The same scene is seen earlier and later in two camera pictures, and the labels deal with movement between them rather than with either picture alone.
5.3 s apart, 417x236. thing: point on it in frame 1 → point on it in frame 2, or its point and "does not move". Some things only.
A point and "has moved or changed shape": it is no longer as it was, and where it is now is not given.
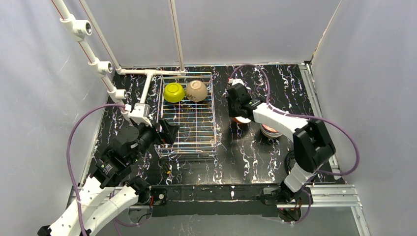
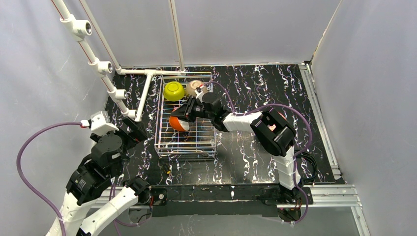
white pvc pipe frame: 79,29 does not move
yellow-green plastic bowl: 174,92 does not move
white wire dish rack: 196,120 does not move
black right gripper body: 235,96 → 189,110
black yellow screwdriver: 165,166 does not move
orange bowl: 241,119 has moved or changed shape
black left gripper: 164,132 → 131,131
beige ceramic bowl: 196,91 does not move
